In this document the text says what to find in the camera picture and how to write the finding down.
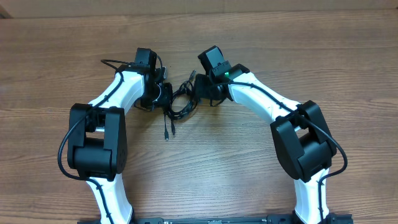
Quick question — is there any black glossy USB cable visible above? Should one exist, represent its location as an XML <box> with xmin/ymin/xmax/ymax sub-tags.
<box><xmin>161</xmin><ymin>80</ymin><xmax>200</xmax><ymax>137</ymax></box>

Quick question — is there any black braided USB-C cable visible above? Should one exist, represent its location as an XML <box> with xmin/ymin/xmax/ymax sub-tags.
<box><xmin>163</xmin><ymin>70</ymin><xmax>197</xmax><ymax>141</ymax></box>

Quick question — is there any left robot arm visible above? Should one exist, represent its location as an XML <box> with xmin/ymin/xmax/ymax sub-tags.
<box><xmin>58</xmin><ymin>48</ymin><xmax>170</xmax><ymax>223</ymax></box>

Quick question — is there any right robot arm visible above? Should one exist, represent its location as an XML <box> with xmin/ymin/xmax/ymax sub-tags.
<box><xmin>195</xmin><ymin>46</ymin><xmax>336</xmax><ymax>223</ymax></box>

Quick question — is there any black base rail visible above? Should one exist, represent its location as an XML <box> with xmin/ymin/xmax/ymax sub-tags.
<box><xmin>77</xmin><ymin>213</ymin><xmax>354</xmax><ymax>224</ymax></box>

